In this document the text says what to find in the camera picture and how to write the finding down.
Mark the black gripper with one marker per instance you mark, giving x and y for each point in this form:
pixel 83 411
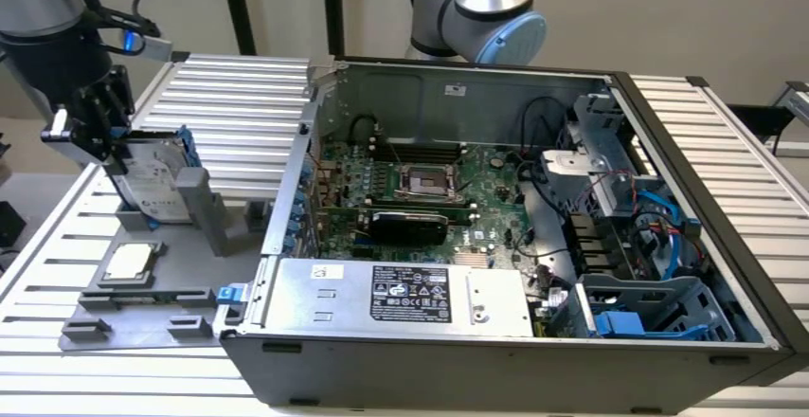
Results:
pixel 61 64

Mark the silver hard disk blue bracket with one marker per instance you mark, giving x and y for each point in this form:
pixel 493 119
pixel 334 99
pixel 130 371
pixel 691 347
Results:
pixel 158 175

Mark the black slanted stand pole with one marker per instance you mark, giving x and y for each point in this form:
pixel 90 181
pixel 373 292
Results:
pixel 238 5

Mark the black box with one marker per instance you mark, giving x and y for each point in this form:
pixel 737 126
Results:
pixel 10 225

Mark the silver CPU chip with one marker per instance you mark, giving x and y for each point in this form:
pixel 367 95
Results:
pixel 133 261

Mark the black upright stand pole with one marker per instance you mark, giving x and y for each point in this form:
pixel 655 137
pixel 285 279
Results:
pixel 334 9

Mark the green RAM stick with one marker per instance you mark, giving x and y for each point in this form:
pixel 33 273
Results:
pixel 149 297

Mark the grey parts rack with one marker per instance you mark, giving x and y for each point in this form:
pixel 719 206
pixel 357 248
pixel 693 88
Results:
pixel 146 313

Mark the blue case latch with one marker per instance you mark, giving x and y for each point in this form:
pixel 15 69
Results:
pixel 229 294

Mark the CPU socket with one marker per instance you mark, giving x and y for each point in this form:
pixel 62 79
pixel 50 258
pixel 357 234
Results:
pixel 429 182

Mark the black graphics card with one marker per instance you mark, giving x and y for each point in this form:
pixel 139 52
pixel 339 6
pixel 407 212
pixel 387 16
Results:
pixel 409 227

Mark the silver power supply unit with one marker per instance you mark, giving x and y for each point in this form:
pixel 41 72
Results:
pixel 342 298

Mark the green motherboard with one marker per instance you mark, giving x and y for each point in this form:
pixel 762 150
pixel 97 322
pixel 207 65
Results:
pixel 499 208

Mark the metal drive cage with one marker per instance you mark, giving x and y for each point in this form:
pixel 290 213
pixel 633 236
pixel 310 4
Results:
pixel 595 161

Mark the black open PC case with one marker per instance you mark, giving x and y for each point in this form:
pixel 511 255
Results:
pixel 443 369

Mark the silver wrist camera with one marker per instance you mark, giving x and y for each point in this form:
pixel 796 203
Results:
pixel 149 46

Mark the aluminium frame with black bracket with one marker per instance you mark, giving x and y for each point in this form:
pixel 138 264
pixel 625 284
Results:
pixel 768 118

